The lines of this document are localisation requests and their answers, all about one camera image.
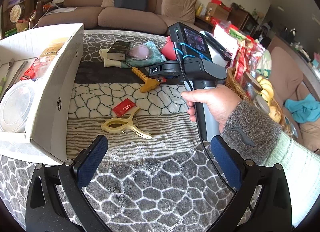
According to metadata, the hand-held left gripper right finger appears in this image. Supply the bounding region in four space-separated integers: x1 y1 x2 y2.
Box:
210 135 293 232

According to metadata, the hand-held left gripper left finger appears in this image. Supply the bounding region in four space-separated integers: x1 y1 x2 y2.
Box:
25 134 109 232

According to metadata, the pink handbag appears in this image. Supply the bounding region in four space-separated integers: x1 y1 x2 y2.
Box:
161 36 181 58

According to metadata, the teal towel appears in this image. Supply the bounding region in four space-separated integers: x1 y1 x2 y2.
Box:
122 41 167 68

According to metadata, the cream plastic clothes clip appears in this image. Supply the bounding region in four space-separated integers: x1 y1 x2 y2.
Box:
101 107 152 139

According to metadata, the yellow corkscrew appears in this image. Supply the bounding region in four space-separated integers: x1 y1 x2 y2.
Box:
132 67 160 93

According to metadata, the pink round pouch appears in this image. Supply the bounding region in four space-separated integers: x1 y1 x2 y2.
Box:
127 45 153 60

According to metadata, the red small packet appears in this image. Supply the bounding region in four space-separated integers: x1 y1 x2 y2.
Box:
112 98 135 117

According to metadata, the white cardboard box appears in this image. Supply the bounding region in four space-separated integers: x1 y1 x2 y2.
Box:
0 23 84 166

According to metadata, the person's right forearm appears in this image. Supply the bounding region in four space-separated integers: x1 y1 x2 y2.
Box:
221 99 320 227

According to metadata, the clear round lidded container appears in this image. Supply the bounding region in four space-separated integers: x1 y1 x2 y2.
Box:
0 80 35 132

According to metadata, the person's right hand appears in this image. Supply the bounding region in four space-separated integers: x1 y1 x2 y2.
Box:
181 84 242 134

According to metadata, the white toaster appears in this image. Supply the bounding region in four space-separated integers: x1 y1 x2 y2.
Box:
200 32 232 68

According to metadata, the wicker basket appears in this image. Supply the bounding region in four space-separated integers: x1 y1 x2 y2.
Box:
226 68 293 133

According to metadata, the pile of red snack packets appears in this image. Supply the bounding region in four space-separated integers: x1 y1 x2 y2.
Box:
212 20 266 80

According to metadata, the glass jar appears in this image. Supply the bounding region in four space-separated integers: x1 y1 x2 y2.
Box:
241 72 263 100

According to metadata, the brown cardboard box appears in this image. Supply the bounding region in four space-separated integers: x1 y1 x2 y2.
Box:
207 2 229 21

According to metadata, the dark wooden cabinet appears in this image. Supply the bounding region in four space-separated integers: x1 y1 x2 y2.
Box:
229 7 260 35

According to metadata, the brown potato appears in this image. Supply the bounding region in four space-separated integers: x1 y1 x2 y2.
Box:
269 105 282 123

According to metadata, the bunch of yellow bananas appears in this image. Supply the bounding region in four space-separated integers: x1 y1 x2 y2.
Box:
256 75 275 105

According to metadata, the small black box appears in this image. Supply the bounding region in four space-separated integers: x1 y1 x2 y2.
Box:
107 42 132 61

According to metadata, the brown sofa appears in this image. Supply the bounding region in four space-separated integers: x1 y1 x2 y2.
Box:
37 0 200 35

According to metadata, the cream sock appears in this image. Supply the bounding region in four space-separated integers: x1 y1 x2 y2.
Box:
99 49 125 68

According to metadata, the blue cushion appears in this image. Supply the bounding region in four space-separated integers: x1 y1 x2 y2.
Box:
114 0 149 11

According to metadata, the teal cloth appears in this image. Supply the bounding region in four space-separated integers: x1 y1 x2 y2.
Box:
285 94 320 123

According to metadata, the red grater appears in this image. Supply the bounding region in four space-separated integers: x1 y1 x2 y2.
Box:
20 65 35 81

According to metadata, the clear tub with yellow label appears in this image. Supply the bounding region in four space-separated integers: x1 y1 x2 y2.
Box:
37 37 69 77

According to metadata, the white paper sheet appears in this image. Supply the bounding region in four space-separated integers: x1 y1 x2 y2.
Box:
51 7 77 13

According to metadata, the round decorative tin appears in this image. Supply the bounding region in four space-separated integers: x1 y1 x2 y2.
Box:
9 4 25 23

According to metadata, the white cable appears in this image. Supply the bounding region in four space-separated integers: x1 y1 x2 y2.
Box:
29 0 54 29

